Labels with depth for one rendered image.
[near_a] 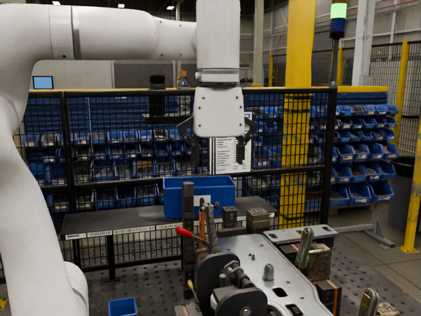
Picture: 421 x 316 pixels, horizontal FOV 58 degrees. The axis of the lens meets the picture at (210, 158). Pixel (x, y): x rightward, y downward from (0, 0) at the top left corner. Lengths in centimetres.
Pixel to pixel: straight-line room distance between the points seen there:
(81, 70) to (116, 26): 681
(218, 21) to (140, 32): 15
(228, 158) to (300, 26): 71
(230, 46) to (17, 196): 46
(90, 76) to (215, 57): 680
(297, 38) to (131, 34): 130
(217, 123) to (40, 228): 38
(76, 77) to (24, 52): 680
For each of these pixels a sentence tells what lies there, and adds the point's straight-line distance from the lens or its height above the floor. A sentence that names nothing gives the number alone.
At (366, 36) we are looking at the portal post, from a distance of 574.
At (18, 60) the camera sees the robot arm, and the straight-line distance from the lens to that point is 71.
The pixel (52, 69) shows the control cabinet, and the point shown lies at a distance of 754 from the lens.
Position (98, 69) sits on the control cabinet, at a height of 167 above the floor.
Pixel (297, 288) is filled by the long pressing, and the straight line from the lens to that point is 121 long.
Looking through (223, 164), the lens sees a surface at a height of 120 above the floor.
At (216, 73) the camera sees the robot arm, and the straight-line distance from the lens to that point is 73.
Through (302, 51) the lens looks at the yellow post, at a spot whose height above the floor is 172.
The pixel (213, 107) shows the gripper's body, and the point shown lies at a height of 156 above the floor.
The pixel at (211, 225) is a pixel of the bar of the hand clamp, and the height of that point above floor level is 115.
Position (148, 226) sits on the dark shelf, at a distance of 155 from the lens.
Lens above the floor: 163
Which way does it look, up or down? 13 degrees down
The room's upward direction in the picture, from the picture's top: straight up
